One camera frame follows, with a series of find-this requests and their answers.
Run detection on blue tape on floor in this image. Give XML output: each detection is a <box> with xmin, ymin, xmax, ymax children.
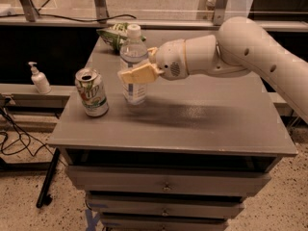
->
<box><xmin>85</xmin><ymin>209</ymin><xmax>100</xmax><ymax>231</ymax></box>

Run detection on white pump dispenser bottle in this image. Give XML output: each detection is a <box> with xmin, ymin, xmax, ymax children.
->
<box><xmin>28</xmin><ymin>62</ymin><xmax>51</xmax><ymax>94</ymax></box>

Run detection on grey drawer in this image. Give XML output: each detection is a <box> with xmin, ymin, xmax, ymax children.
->
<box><xmin>100</xmin><ymin>214</ymin><xmax>227</xmax><ymax>231</ymax></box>
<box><xmin>66</xmin><ymin>166</ymin><xmax>270</xmax><ymax>196</ymax></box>
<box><xmin>87</xmin><ymin>194</ymin><xmax>244</xmax><ymax>219</ymax></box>

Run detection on metal frame post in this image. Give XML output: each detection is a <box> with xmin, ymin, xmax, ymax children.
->
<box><xmin>213</xmin><ymin>0</ymin><xmax>228</xmax><ymax>26</ymax></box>
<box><xmin>93</xmin><ymin>0</ymin><xmax>109</xmax><ymax>23</ymax></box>
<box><xmin>19</xmin><ymin>0</ymin><xmax>39</xmax><ymax>22</ymax></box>

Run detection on top grey drawer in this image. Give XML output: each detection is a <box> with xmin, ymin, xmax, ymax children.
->
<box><xmin>66</xmin><ymin>166</ymin><xmax>270</xmax><ymax>196</ymax></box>

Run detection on black floor cables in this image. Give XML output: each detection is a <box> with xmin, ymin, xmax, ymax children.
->
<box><xmin>0</xmin><ymin>108</ymin><xmax>65</xmax><ymax>166</ymax></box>

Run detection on black cable on ledge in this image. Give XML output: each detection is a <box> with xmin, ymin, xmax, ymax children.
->
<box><xmin>0</xmin><ymin>13</ymin><xmax>137</xmax><ymax>23</ymax></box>

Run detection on middle grey drawer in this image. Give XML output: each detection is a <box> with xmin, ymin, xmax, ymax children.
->
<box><xmin>87</xmin><ymin>194</ymin><xmax>244</xmax><ymax>219</ymax></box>

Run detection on right metal frame post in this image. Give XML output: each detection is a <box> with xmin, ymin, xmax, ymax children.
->
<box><xmin>213</xmin><ymin>0</ymin><xmax>228</xmax><ymax>26</ymax></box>

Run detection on bottom grey drawer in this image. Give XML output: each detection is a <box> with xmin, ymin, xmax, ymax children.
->
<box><xmin>100</xmin><ymin>214</ymin><xmax>227</xmax><ymax>231</ymax></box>

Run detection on middle metal frame post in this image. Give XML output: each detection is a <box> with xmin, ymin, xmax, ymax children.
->
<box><xmin>93</xmin><ymin>0</ymin><xmax>109</xmax><ymax>23</ymax></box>

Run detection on left metal frame post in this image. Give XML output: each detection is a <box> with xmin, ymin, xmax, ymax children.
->
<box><xmin>19</xmin><ymin>0</ymin><xmax>39</xmax><ymax>22</ymax></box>

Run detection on clear plastic water bottle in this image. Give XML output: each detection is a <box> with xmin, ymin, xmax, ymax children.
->
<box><xmin>120</xmin><ymin>24</ymin><xmax>148</xmax><ymax>105</ymax></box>

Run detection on black metal stand leg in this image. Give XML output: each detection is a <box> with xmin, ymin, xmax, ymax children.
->
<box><xmin>36</xmin><ymin>149</ymin><xmax>60</xmax><ymax>209</ymax></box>

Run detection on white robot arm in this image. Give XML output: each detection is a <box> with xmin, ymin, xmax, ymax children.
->
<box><xmin>118</xmin><ymin>17</ymin><xmax>308</xmax><ymax>122</ymax></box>

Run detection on grey drawer cabinet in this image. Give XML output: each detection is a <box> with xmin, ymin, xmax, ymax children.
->
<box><xmin>46</xmin><ymin>29</ymin><xmax>298</xmax><ymax>231</ymax></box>

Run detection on green chip bag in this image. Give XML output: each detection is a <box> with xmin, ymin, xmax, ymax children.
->
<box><xmin>96</xmin><ymin>22</ymin><xmax>146</xmax><ymax>54</ymax></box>

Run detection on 7up soda can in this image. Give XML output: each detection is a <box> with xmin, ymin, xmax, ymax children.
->
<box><xmin>75</xmin><ymin>67</ymin><xmax>109</xmax><ymax>117</ymax></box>

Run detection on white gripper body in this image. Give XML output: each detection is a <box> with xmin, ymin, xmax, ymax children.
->
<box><xmin>155</xmin><ymin>39</ymin><xmax>188</xmax><ymax>81</ymax></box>

